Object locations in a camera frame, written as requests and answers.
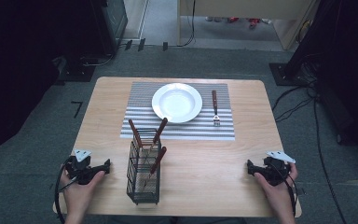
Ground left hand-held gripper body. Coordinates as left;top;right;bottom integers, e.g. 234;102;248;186
64;148;106;186

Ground dark cabinet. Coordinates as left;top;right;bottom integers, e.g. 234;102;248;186
90;0;129;58

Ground person's left hand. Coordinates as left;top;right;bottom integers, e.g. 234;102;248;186
59;170;106;217

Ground black floor cable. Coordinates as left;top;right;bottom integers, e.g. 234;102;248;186
271;81;318;123
310;92;350;224

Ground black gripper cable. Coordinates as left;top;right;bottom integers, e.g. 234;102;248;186
53;156;77;224
273;166;298;218

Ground dark wire cutlery basket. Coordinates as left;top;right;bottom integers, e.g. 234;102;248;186
126;128;163;206

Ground wooden-handled metal fork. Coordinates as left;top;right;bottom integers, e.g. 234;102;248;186
211;89;222;128

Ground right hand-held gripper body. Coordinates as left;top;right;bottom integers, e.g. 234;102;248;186
260;150;296;188

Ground grey striped placemat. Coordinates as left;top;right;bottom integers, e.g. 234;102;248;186
119;81;236;142

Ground red items under desk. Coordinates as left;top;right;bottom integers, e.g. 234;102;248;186
227;16;263;30

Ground white round plate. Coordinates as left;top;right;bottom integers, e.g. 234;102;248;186
151;82;204;124

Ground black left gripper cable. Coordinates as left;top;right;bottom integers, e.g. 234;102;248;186
53;156;77;224

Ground wooden-handled cutlery piece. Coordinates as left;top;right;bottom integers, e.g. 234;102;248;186
149;146;168;175
128;119;145;149
152;117;169;146

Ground black hanging cable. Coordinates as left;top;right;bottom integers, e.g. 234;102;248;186
176;0;198;49

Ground light wooden desk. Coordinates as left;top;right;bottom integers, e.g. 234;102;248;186
176;0;322;51

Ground black curtain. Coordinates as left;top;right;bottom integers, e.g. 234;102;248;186
0;0;106;169
282;0;358;160

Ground person's right hand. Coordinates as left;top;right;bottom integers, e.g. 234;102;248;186
253;161;299;217

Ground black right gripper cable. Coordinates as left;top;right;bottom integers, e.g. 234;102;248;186
273;166;298;218

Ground black stand base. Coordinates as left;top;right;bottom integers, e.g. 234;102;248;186
51;55;97;86
268;62;319;87

